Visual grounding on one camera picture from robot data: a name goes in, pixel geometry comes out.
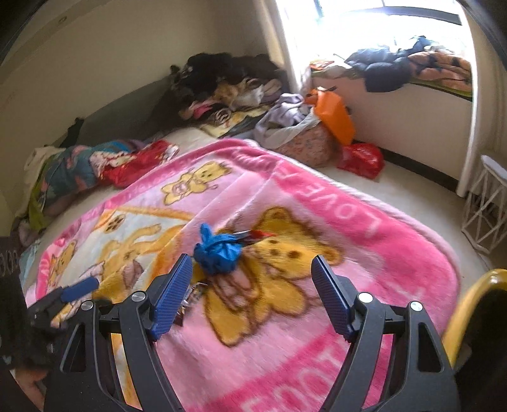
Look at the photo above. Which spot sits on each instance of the small orange packet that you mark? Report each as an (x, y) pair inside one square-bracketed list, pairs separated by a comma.
[(323, 65)]

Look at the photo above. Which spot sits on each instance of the white cloth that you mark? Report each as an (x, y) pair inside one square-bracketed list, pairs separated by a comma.
[(39, 162)]

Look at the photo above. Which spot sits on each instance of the orange patterned quilt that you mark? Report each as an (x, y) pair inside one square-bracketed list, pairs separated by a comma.
[(443, 67)]

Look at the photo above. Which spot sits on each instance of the floral bedding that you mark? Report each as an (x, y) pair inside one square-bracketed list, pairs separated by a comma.
[(71, 174)]

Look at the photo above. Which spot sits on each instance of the red cloth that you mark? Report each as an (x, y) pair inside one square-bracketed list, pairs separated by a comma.
[(138, 162)]

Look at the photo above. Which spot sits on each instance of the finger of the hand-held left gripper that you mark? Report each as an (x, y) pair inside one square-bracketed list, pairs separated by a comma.
[(81, 288)]

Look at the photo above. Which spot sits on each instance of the yellow bin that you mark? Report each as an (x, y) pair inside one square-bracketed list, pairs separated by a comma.
[(463, 313)]

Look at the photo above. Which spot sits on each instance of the blue plastic bag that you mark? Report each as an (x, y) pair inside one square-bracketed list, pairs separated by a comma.
[(216, 253)]

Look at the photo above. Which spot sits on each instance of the small black object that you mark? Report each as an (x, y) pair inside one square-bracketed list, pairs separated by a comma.
[(73, 132)]

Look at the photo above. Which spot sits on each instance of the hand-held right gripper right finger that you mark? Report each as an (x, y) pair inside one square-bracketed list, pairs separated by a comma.
[(330, 301)]

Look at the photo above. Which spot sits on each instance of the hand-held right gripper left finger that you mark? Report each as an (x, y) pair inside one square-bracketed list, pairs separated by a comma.
[(170, 301)]

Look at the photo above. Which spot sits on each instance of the pink printed blanket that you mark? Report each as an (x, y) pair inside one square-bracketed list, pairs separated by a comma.
[(317, 206)]

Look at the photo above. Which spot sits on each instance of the orange paper bag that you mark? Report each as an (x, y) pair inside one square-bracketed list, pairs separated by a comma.
[(336, 115)]

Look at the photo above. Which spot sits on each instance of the small dark wrapper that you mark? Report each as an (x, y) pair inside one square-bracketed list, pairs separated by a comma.
[(194, 295)]

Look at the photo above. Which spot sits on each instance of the dark grey headboard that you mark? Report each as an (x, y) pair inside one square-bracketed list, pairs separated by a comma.
[(119, 119)]

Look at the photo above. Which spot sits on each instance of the lilac grey garment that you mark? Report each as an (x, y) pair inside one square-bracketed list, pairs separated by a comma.
[(283, 115)]

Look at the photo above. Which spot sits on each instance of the pile of mixed clothes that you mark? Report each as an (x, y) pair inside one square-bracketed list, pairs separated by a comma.
[(237, 99)]

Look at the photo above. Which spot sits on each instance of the green cloth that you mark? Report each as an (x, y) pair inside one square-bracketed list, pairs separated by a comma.
[(37, 210)]

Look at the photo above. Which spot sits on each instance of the red plastic bag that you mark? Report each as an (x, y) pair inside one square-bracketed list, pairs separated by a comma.
[(362, 160)]

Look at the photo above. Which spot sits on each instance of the window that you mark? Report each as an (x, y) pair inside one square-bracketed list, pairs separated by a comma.
[(376, 23)]

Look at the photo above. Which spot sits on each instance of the dark blue jacket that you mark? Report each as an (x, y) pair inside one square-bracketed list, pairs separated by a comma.
[(380, 67)]

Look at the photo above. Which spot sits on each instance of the red wrapper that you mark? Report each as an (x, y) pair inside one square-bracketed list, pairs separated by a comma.
[(261, 234)]

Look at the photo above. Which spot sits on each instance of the pink floral bag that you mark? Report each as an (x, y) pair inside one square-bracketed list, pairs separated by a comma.
[(305, 146)]

